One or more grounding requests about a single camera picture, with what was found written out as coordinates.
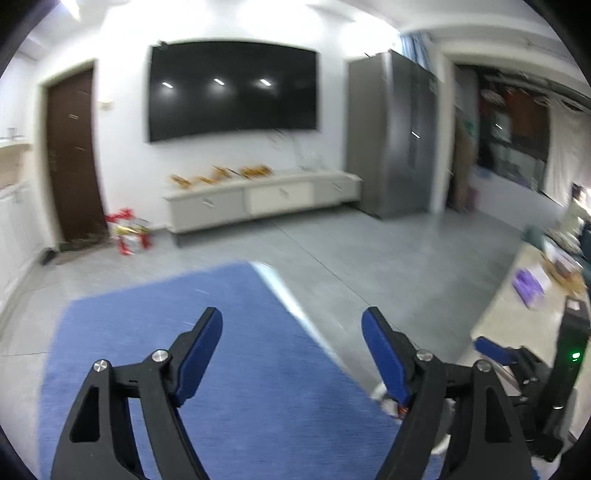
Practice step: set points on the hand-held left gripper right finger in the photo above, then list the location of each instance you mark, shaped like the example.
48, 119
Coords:
385, 364

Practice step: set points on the white television cabinet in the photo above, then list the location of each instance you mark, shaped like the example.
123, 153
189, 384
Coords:
258, 198

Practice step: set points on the red gift bag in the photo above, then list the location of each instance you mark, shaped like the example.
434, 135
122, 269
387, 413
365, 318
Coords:
131, 235

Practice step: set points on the blue curtain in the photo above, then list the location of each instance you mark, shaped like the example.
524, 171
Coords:
415, 50

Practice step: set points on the white hanging sheet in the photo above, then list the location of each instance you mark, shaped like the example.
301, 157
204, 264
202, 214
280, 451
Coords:
570, 152

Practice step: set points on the wall switch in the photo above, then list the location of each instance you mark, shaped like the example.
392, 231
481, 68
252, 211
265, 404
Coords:
106, 105

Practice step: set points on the grey refrigerator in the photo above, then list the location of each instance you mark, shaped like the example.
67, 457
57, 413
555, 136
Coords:
392, 134

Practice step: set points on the dark shoes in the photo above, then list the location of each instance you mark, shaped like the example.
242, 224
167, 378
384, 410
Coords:
47, 256

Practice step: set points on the blue table mat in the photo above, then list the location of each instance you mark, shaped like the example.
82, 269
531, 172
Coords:
258, 406

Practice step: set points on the short golden dragon ornament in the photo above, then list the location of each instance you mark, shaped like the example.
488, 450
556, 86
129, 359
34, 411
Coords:
256, 171

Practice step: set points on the beige table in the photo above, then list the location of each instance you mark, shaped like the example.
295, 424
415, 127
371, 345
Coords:
503, 318

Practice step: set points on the long golden dragon ornament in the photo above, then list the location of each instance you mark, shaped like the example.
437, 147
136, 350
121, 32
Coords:
203, 179

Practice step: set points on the black wall television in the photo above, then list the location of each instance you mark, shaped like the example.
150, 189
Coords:
231, 90

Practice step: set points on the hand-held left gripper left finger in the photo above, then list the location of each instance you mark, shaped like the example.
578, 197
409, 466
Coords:
198, 360

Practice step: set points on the dark brown door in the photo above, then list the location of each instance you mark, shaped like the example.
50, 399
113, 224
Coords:
76, 157

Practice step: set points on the assorted snack packets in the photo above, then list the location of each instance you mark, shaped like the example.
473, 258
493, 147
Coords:
565, 270

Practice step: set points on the purple box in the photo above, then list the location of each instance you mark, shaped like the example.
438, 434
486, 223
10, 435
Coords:
528, 287

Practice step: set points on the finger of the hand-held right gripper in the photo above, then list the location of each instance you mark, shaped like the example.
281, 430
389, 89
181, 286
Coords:
496, 351
528, 367

